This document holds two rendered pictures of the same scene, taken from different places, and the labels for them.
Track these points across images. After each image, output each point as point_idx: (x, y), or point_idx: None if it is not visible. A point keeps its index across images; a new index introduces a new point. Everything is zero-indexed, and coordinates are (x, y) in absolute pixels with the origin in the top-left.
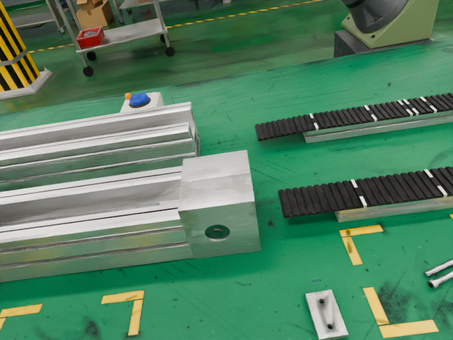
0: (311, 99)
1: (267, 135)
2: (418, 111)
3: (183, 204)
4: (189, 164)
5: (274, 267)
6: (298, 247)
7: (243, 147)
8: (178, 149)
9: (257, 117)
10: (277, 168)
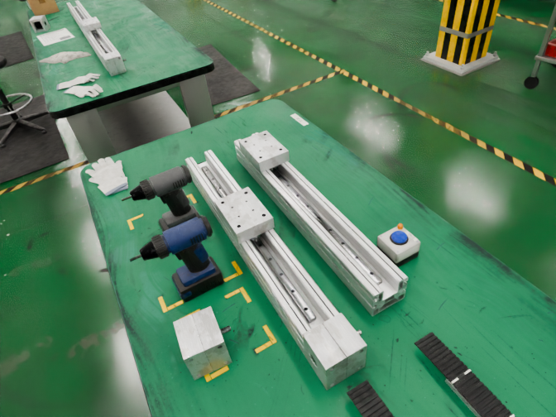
0: (516, 361)
1: (423, 347)
2: None
3: (307, 334)
4: (337, 318)
5: (319, 403)
6: (339, 412)
7: (412, 334)
8: (366, 297)
9: (457, 326)
10: (401, 370)
